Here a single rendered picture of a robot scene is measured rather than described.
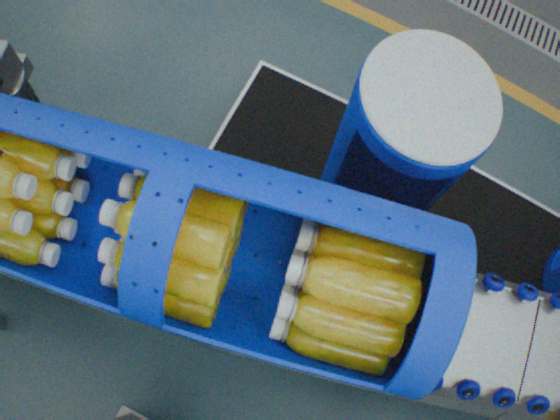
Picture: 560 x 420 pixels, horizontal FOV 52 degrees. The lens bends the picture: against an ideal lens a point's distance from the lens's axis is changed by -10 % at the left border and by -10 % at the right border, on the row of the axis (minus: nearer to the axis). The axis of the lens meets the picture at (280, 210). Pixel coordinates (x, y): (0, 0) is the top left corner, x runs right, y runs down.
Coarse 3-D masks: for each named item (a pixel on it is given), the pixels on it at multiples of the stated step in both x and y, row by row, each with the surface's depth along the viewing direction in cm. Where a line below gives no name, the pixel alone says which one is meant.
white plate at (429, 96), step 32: (416, 32) 113; (384, 64) 111; (416, 64) 111; (448, 64) 112; (480, 64) 112; (384, 96) 109; (416, 96) 110; (448, 96) 110; (480, 96) 110; (384, 128) 108; (416, 128) 108; (448, 128) 108; (480, 128) 109; (416, 160) 107; (448, 160) 107
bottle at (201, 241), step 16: (128, 208) 88; (112, 224) 89; (128, 224) 87; (192, 224) 87; (208, 224) 88; (224, 224) 89; (176, 240) 87; (192, 240) 87; (208, 240) 87; (224, 240) 87; (176, 256) 88; (192, 256) 87; (208, 256) 87; (224, 256) 91
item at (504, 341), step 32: (256, 256) 112; (480, 288) 112; (480, 320) 111; (512, 320) 111; (544, 320) 111; (480, 352) 109; (512, 352) 109; (544, 352) 110; (352, 384) 115; (448, 384) 108; (480, 384) 108; (512, 384) 108; (544, 384) 108; (512, 416) 112
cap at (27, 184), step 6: (24, 174) 90; (24, 180) 89; (30, 180) 89; (36, 180) 92; (18, 186) 89; (24, 186) 89; (30, 186) 90; (36, 186) 92; (18, 192) 89; (24, 192) 89; (30, 192) 91; (24, 198) 90; (30, 198) 91
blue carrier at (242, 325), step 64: (0, 128) 85; (64, 128) 87; (128, 128) 92; (256, 192) 85; (320, 192) 88; (64, 256) 105; (128, 256) 82; (448, 256) 83; (256, 320) 104; (448, 320) 80; (384, 384) 95
